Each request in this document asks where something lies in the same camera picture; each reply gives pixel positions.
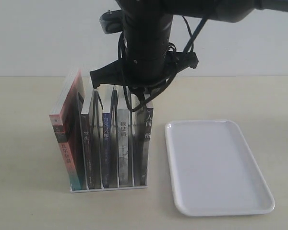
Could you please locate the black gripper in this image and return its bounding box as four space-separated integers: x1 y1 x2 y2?
90 51 198 89

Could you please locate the blue spine book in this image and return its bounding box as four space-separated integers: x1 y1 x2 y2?
101 85 118 189

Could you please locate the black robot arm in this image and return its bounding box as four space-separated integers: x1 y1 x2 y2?
90 0 288 90

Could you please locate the grey spine book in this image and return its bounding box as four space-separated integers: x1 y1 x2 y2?
117 86 129 185

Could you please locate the black white spine book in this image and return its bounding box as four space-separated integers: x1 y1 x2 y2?
132 102 154 186

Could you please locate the black spine thin book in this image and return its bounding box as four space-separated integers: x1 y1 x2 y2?
79 79 99 190

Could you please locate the clear acrylic book rack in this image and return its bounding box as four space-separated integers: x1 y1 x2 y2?
71 86 148 192

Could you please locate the pink red spine book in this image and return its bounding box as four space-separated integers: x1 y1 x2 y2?
49 68 85 191

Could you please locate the white plastic tray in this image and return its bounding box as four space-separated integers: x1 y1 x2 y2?
165 120 275 217

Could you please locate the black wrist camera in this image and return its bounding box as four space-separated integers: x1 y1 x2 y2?
99 10 123 34

